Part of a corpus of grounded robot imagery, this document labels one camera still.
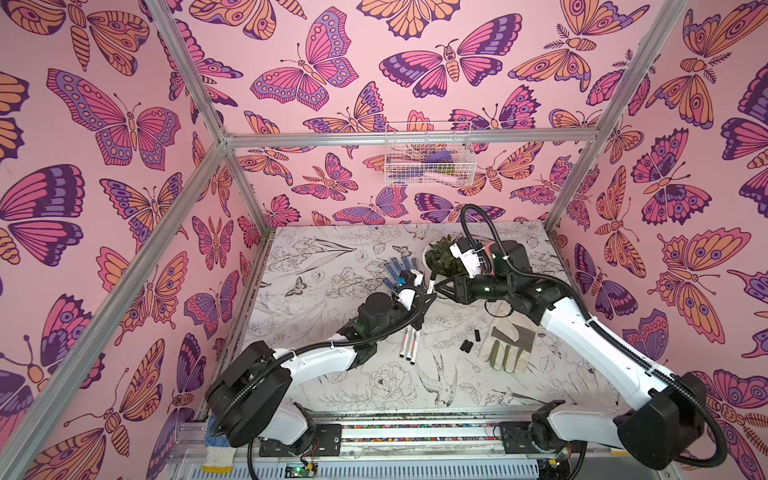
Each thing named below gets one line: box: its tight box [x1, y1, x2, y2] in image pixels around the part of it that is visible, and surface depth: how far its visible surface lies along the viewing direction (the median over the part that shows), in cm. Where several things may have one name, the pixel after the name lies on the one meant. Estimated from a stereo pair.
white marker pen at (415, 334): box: [410, 330, 419, 366], surface depth 89 cm
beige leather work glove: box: [479, 314, 537, 374], surface depth 90 cm
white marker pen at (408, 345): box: [406, 328, 412, 361], surface depth 91 cm
